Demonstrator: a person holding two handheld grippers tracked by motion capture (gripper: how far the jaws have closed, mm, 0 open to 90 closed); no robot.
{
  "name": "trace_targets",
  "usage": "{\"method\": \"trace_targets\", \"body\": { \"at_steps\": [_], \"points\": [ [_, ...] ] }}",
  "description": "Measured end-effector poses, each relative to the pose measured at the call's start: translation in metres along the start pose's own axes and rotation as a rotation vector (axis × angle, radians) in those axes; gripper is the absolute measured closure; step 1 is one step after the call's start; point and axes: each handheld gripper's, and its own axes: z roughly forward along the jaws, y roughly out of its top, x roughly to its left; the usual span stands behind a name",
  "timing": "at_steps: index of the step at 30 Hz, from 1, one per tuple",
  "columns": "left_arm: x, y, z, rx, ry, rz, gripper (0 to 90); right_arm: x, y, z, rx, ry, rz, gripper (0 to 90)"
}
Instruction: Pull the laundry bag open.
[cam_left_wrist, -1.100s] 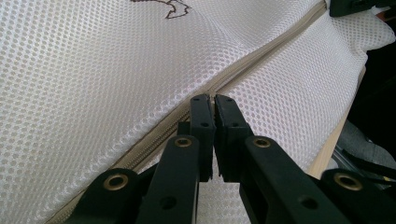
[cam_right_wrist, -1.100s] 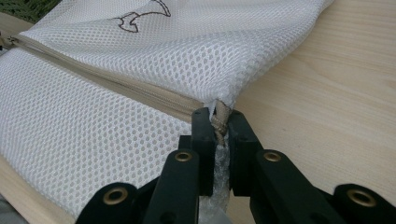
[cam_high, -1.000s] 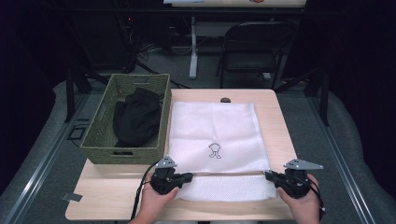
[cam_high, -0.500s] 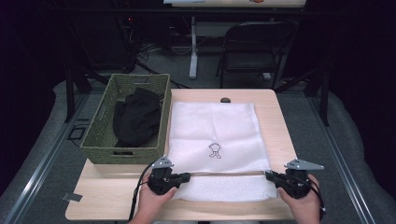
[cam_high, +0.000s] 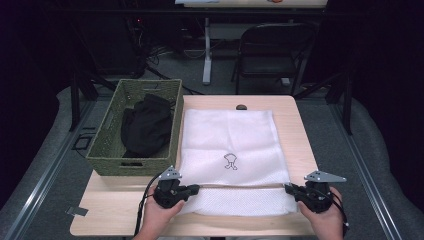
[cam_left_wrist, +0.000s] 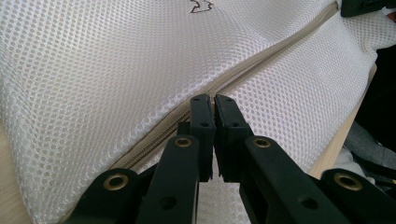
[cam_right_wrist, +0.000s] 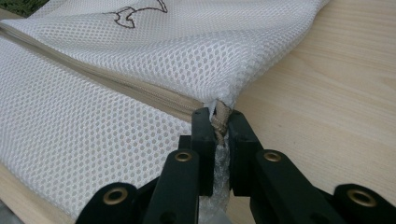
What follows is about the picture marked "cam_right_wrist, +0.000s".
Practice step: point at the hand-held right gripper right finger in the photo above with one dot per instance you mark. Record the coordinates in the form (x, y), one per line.
(246, 161)

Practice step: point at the white mesh laundry bag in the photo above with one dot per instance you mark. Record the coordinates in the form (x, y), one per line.
(109, 77)

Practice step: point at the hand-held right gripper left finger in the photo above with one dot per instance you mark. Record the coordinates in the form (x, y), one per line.
(199, 155)

